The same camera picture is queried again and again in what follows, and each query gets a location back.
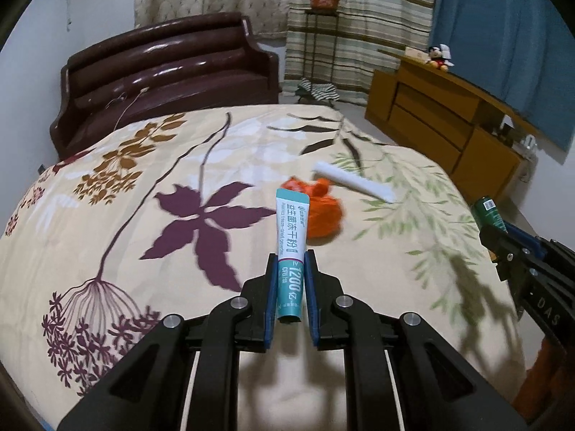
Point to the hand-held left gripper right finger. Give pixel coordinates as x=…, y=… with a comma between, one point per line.
x=312, y=301

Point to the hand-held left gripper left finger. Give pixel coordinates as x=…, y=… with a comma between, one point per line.
x=269, y=301

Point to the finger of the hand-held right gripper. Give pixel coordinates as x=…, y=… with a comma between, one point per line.
x=523, y=238
x=498, y=247

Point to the green bottle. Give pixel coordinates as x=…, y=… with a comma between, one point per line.
x=487, y=213

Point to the teal and white tube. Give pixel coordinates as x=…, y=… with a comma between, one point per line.
x=292, y=233

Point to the orange plastic bag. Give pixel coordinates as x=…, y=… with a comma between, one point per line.
x=325, y=215

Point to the white charger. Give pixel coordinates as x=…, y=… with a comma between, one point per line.
x=529, y=146

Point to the small white card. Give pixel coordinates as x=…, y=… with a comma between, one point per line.
x=506, y=124

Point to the white paper roll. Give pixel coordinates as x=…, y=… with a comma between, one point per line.
x=355, y=179

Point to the wooden cabinet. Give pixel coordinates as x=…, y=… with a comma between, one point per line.
x=431, y=107

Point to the floral bed blanket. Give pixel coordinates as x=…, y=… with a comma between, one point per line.
x=134, y=188

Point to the mouse plush toy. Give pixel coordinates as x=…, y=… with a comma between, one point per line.
x=435, y=56

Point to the blue curtain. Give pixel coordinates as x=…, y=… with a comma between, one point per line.
x=503, y=31

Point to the striped slippers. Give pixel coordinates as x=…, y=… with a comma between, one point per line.
x=319, y=92

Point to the flat beige box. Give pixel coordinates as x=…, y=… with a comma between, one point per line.
x=415, y=53

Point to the dark brown leather headboard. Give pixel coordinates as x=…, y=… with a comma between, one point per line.
x=170, y=63

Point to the striped curtain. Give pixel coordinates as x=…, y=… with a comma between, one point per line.
x=373, y=18

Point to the black metal plant stand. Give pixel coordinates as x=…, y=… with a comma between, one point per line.
x=321, y=12

